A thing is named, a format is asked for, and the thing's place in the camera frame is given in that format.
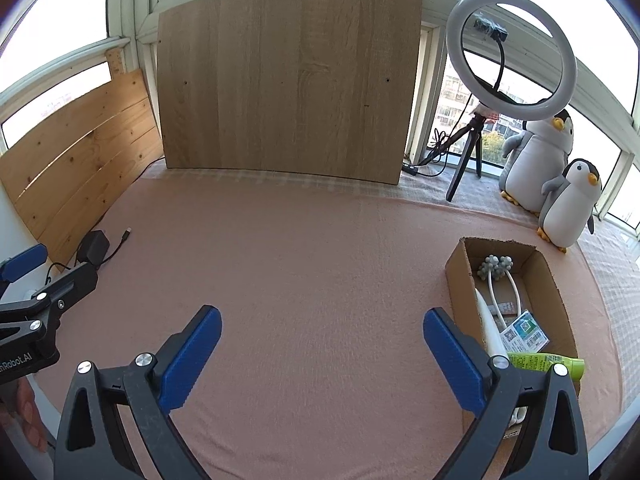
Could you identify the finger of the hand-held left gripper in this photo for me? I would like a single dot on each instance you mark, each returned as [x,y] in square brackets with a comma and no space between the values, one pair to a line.
[70,287]
[22,262]

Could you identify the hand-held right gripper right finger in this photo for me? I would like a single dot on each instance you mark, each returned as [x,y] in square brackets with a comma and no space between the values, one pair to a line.
[455,360]

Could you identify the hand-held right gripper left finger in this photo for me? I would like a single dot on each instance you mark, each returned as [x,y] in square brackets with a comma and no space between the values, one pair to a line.
[192,360]

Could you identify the green hand cream tube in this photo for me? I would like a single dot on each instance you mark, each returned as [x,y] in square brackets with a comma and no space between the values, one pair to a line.
[547,366]

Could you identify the cardboard box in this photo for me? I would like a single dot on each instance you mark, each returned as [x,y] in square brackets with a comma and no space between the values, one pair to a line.
[547,280]

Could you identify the person's left hand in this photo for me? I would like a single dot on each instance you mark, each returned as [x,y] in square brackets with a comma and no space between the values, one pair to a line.
[27,405]

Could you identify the black charger adapter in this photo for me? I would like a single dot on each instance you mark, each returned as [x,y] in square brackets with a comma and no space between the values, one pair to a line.
[92,249]

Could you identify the white tube with blue cap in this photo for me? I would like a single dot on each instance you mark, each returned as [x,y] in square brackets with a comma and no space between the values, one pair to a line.
[487,325]

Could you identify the floss pick packet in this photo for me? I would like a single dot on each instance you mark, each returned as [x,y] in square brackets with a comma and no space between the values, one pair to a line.
[525,332]

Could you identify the white massager with grey balls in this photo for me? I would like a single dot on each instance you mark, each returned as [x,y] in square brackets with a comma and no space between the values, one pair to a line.
[495,266]

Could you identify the wooden slat panel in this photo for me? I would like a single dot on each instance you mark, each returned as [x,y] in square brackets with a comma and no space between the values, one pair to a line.
[85,170]

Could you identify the small penguin plush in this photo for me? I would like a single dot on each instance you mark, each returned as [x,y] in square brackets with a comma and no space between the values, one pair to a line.
[567,210]

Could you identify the black tripod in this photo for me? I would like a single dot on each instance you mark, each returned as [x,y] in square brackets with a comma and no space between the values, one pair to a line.
[472,145]

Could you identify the large penguin plush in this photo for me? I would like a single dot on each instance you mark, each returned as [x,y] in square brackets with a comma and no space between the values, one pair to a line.
[540,160]

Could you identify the light wooden board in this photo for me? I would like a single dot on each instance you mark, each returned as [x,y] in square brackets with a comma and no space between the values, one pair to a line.
[290,85]

